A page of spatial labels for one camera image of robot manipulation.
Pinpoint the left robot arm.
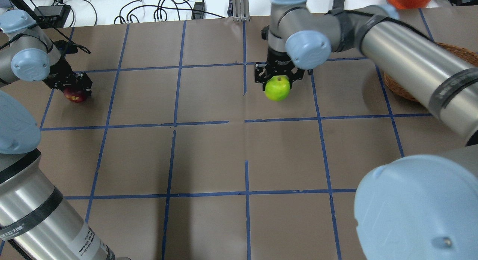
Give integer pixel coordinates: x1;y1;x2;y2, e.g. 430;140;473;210
0;9;117;260

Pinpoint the dark red apple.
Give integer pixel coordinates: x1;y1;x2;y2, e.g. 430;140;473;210
63;87;88;103

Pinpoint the black power adapter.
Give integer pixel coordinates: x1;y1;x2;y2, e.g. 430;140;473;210
34;5;71;27

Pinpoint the green apple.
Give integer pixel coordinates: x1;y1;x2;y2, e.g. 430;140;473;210
264;75;291;102

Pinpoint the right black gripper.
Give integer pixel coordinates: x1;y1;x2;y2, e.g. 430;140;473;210
255;49;305;89

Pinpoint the wicker basket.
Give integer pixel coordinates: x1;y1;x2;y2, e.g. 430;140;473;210
384;41;477;107

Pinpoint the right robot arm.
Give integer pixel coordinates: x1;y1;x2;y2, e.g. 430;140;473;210
244;51;462;260

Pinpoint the black monitor stand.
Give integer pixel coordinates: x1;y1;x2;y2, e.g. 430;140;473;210
9;0;41;25

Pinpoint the aluminium frame post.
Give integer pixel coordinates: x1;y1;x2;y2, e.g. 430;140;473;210
230;0;250;22

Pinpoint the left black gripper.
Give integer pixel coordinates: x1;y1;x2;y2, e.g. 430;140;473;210
43;58;93;96

